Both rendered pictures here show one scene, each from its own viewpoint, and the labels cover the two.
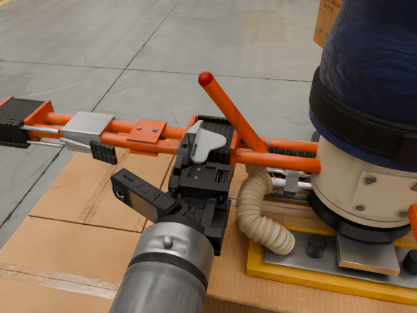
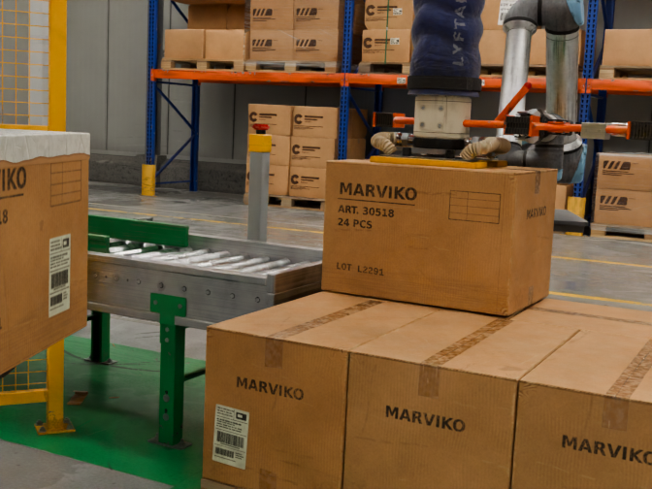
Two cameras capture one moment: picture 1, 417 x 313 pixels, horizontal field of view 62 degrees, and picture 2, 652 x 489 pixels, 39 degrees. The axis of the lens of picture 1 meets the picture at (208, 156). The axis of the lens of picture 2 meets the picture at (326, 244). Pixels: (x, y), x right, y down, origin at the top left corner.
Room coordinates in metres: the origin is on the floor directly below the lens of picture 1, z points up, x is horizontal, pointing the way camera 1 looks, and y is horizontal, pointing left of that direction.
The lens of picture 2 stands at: (3.25, 0.25, 1.07)
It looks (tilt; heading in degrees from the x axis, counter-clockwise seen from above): 8 degrees down; 197
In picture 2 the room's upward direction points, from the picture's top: 3 degrees clockwise
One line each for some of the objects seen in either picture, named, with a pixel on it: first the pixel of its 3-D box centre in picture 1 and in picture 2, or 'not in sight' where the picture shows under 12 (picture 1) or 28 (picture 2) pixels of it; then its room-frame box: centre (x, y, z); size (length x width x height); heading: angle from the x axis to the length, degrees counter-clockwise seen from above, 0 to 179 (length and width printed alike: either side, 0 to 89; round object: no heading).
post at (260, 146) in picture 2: not in sight; (256, 257); (-0.24, -1.09, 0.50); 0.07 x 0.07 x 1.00; 80
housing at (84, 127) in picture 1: (90, 132); (595, 130); (0.50, 0.20, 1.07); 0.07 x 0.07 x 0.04; 78
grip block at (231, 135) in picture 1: (211, 145); (521, 125); (0.46, -0.01, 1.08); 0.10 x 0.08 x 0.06; 168
